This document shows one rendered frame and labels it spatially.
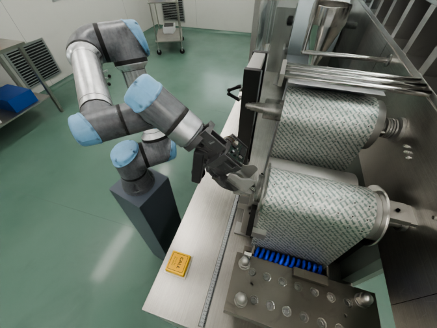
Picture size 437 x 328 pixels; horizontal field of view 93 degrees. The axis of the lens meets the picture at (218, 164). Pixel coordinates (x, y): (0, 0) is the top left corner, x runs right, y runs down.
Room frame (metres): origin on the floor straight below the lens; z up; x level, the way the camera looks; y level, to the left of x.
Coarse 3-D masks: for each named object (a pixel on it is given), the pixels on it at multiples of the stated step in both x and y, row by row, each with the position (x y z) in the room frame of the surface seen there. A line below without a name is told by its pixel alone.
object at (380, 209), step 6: (264, 186) 0.29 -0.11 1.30; (378, 198) 0.25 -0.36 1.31; (258, 204) 0.29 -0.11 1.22; (378, 204) 0.24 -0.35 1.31; (258, 210) 0.27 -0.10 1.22; (378, 210) 0.22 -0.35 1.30; (378, 216) 0.21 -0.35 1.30; (378, 222) 0.20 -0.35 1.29; (372, 228) 0.20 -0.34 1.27; (372, 234) 0.19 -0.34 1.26
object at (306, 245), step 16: (272, 224) 0.24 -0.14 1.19; (256, 240) 0.25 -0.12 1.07; (272, 240) 0.24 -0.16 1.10; (288, 240) 0.23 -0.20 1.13; (304, 240) 0.22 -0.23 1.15; (320, 240) 0.21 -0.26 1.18; (336, 240) 0.20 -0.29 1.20; (304, 256) 0.21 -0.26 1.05; (320, 256) 0.20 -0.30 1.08; (336, 256) 0.19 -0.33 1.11
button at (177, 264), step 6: (174, 252) 0.26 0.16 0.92; (174, 258) 0.24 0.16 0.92; (180, 258) 0.24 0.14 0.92; (186, 258) 0.24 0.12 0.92; (168, 264) 0.22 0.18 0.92; (174, 264) 0.22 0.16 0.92; (180, 264) 0.22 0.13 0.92; (186, 264) 0.22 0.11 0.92; (168, 270) 0.20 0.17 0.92; (174, 270) 0.20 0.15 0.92; (180, 270) 0.20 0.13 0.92; (186, 270) 0.21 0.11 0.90
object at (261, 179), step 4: (260, 176) 0.33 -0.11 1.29; (264, 176) 0.33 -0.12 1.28; (260, 180) 0.32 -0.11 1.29; (264, 180) 0.32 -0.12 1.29; (260, 184) 0.31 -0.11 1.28; (256, 188) 0.30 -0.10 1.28; (260, 188) 0.30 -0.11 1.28; (256, 192) 0.29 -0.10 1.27; (260, 192) 0.29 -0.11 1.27; (256, 196) 0.29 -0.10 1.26; (260, 196) 0.29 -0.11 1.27; (256, 200) 0.29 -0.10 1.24
